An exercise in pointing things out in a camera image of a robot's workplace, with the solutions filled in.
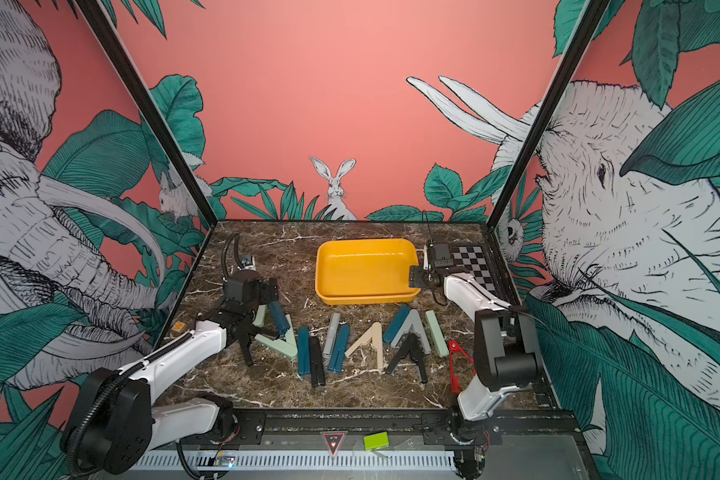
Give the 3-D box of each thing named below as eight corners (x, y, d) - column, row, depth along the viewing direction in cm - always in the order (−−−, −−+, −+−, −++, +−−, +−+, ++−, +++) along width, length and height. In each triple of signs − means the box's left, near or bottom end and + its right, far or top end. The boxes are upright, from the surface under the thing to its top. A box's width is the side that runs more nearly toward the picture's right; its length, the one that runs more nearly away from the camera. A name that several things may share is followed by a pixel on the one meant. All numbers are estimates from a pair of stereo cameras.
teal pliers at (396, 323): (381, 339, 91) (382, 335, 89) (400, 305, 99) (401, 302, 97) (391, 344, 90) (391, 341, 88) (409, 310, 98) (410, 306, 96)
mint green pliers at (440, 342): (439, 358, 88) (441, 353, 86) (425, 315, 97) (427, 310, 95) (447, 356, 89) (449, 352, 86) (432, 314, 97) (434, 309, 95)
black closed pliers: (312, 387, 82) (310, 384, 80) (310, 339, 91) (309, 336, 89) (325, 385, 83) (325, 382, 81) (323, 337, 92) (322, 334, 90)
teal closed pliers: (300, 376, 84) (298, 374, 82) (299, 330, 93) (298, 327, 91) (311, 375, 84) (309, 372, 82) (309, 329, 93) (308, 325, 91)
